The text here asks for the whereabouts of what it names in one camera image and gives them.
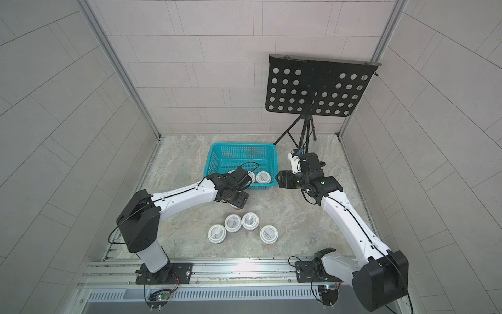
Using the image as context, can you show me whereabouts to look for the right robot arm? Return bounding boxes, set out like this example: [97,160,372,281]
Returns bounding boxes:
[276,170,409,311]

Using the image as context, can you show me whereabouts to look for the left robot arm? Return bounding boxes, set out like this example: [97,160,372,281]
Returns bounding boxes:
[116,172,252,274]

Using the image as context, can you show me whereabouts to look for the teal plastic basket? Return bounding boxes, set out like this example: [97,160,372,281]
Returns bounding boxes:
[203,143,278,190]

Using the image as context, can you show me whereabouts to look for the black perforated music stand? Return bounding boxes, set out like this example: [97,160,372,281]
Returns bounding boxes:
[265,54,382,152]

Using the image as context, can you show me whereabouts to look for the right circuit board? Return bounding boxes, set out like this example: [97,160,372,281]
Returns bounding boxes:
[317,285,339,307]

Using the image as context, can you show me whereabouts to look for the circuit board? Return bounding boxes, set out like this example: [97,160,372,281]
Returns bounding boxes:
[146,289,173,311]
[317,285,339,307]

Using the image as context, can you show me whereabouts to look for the left circuit board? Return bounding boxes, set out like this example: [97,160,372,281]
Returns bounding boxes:
[146,289,173,311]

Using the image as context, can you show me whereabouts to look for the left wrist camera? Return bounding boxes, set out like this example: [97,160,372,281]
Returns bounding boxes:
[227,166,253,190]

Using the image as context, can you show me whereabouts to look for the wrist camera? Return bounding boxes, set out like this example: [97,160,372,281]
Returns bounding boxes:
[227,166,253,190]
[288,150,326,174]

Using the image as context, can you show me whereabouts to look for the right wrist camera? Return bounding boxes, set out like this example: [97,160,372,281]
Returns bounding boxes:
[288,150,326,174]

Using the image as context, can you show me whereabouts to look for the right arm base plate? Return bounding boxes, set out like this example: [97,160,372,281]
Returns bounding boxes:
[294,260,341,283]

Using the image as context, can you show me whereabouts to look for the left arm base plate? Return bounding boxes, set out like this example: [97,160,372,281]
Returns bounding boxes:
[135,262,193,285]

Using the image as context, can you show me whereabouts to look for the aluminium mounting rail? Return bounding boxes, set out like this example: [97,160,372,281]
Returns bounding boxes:
[76,256,407,291]

